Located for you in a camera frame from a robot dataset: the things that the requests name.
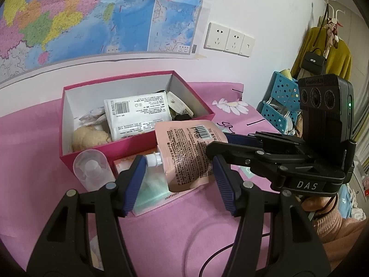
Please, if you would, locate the pink refill pouch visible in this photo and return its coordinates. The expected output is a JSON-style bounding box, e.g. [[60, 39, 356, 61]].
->
[[146, 119, 229, 192]]

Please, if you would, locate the pile of pastel clothes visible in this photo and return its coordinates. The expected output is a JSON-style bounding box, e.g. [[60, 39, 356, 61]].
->
[[339, 156, 369, 223]]

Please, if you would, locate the person's right forearm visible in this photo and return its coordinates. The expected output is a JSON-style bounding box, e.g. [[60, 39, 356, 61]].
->
[[311, 199, 369, 272]]

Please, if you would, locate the colourful wall map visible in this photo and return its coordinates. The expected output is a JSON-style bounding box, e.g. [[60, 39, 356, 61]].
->
[[0, 0, 209, 83]]

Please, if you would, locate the blue perforated storage rack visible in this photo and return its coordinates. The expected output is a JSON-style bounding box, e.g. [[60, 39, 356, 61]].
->
[[256, 71, 302, 135]]

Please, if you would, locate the person's right hand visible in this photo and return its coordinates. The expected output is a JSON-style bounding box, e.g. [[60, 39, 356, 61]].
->
[[300, 195, 339, 223]]

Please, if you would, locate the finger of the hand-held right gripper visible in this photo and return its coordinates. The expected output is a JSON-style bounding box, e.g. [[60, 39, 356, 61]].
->
[[224, 131, 307, 158], [205, 140, 307, 180]]

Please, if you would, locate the white lotion pump bottle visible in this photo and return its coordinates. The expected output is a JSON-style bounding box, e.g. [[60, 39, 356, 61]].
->
[[73, 150, 114, 192]]

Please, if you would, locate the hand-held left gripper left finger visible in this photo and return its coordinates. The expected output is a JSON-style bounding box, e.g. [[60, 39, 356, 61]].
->
[[26, 154, 146, 277]]

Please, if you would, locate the pink cardboard box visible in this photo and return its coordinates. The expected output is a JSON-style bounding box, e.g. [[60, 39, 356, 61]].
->
[[59, 70, 215, 176]]

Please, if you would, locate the white wall socket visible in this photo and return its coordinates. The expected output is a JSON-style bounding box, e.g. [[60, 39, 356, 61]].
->
[[204, 22, 230, 51], [225, 29, 245, 54]]

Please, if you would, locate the black handbag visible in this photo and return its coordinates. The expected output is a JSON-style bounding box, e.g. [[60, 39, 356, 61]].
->
[[301, 4, 330, 74]]

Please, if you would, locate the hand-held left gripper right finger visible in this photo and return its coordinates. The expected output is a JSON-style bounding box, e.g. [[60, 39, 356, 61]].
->
[[213, 154, 330, 277]]

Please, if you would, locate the black cable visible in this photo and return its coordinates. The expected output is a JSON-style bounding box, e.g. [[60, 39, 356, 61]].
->
[[200, 232, 273, 277]]

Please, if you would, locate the beige teddy bear plush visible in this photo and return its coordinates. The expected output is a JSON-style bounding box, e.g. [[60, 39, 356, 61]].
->
[[72, 125, 111, 152]]

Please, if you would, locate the pastel tissue pack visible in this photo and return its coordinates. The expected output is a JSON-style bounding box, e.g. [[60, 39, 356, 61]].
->
[[113, 154, 202, 217]]

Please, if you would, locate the white barcode packet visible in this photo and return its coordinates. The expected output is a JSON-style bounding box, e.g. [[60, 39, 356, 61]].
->
[[104, 92, 173, 142]]

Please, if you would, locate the yellow hanging garment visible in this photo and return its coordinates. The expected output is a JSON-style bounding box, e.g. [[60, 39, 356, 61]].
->
[[290, 26, 352, 81]]

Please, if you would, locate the white wall switch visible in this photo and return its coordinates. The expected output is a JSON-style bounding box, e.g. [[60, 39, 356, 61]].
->
[[241, 35, 256, 57]]

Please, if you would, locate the hanging plush toy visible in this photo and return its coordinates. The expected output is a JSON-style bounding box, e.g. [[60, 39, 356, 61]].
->
[[326, 20, 345, 48]]

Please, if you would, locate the white coat hook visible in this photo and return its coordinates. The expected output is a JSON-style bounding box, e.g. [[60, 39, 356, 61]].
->
[[323, 4, 346, 26]]

